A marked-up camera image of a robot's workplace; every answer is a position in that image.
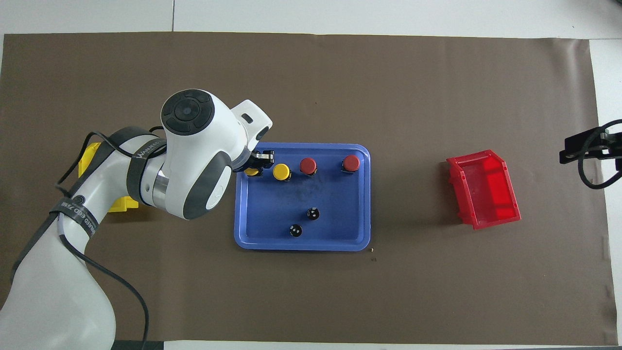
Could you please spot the black push button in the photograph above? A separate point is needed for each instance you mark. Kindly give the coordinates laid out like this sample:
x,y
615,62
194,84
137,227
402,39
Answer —
x,y
313,214
296,231

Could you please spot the yellow plastic bin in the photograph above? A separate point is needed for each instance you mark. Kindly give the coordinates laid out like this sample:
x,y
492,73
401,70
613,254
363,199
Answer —
x,y
90,158

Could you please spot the red push button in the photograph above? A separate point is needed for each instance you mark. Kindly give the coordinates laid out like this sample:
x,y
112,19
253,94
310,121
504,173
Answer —
x,y
308,166
351,163

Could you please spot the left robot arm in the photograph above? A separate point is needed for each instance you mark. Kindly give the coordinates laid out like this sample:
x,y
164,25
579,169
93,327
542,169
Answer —
x,y
194,146

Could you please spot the red plastic bin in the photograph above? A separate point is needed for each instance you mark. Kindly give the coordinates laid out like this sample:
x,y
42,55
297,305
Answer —
x,y
491,194

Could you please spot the blue plastic tray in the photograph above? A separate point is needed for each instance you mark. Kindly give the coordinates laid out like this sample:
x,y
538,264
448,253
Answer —
x,y
335,214

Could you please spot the yellow push button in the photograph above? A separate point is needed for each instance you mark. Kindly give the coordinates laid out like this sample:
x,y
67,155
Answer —
x,y
250,171
281,171

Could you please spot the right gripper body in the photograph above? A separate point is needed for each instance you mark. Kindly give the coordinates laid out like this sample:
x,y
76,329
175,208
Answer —
x,y
615,146

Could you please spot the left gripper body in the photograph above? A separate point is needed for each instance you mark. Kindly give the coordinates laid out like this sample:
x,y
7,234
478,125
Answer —
x,y
263,158

